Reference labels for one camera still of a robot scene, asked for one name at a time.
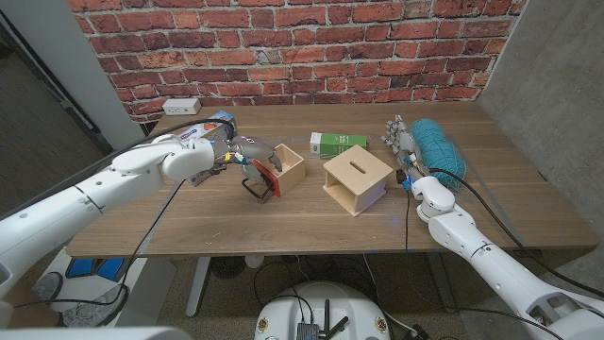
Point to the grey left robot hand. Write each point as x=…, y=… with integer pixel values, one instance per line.
x=250, y=148

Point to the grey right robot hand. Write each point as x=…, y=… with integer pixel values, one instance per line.
x=408, y=144

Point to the wooden drawer with red front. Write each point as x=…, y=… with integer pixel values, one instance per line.
x=292, y=170

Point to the wooden box with slot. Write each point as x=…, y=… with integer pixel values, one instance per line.
x=361, y=172

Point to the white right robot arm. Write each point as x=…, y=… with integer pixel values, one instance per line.
x=495, y=264

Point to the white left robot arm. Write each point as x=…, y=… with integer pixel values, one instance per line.
x=94, y=189

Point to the teal yarn skein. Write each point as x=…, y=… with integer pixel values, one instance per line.
x=439, y=146

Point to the green and white package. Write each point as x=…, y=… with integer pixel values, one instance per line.
x=337, y=141

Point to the grey torso electronics box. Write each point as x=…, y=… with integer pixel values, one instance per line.
x=307, y=331

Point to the colourful toy carton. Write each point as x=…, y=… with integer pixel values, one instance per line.
x=207, y=127

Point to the white power outlet strip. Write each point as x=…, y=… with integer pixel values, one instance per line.
x=181, y=107

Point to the printed brick backdrop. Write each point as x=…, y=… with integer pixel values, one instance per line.
x=302, y=47

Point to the dark round floor object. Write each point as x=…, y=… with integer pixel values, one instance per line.
x=226, y=266

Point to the dark grey table leg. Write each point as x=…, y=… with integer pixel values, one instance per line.
x=441, y=283

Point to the white table leg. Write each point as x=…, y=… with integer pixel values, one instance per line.
x=198, y=283

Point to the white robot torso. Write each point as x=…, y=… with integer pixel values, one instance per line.
x=283, y=311

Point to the black torso antenna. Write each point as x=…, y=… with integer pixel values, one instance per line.
x=326, y=314
x=340, y=323

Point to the blue and black floor item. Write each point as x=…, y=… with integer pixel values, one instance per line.
x=80, y=267

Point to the grey sneaker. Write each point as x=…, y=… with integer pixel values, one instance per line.
x=94, y=311
x=47, y=285

